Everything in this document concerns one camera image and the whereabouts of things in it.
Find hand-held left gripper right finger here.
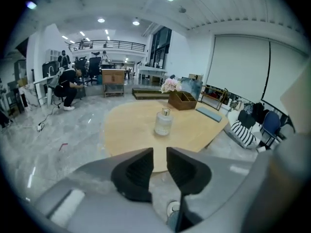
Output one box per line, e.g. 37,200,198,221
166,146,255,232

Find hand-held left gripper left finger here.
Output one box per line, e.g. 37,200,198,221
72,147,155,203

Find frosted glass bottle gold cap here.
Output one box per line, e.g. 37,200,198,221
154,107,174,136

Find round wooden table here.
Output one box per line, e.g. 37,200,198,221
100,99,229,173

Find person's white shoe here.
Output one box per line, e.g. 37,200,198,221
166,200,182,218

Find person's leg in jeans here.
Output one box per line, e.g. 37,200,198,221
167,212,181,232

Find grey blue book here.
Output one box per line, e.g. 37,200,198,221
195,106,223,123

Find striped pillow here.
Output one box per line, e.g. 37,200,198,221
229,120,261,150

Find wooden desk organizer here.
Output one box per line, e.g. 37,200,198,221
168,91,198,111

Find black cushion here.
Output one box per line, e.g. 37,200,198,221
237,109,256,129

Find gold metal rack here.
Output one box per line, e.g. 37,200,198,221
200,86,229,112

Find low wooden platform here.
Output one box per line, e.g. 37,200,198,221
131,87,171,100

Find blue grey painting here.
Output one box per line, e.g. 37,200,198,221
180,78,204,102

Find pink flower bouquet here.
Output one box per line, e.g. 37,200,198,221
159,78,183,95

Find black backpack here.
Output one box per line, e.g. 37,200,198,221
251,102,266,124

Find cardboard box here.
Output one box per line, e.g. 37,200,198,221
188,73,205,82

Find blue chair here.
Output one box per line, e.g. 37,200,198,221
260,110,283,148

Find wooden cabinet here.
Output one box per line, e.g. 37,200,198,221
101,68,125,99

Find long white table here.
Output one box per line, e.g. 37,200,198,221
138,65,169,85

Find black office chair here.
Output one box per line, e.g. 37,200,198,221
86,50,102,85

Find white roller blind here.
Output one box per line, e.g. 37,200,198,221
205,34,271,103
260,40,311,109

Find black framed glass doors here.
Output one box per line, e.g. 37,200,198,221
149,26,173,69

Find white work table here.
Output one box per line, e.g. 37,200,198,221
33,66,62,107

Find black mezzanine railing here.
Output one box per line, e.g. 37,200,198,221
68,39,147,52

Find marble counter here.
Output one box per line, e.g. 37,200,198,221
18,82,40,109

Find floor cable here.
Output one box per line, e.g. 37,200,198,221
36,103,64,131

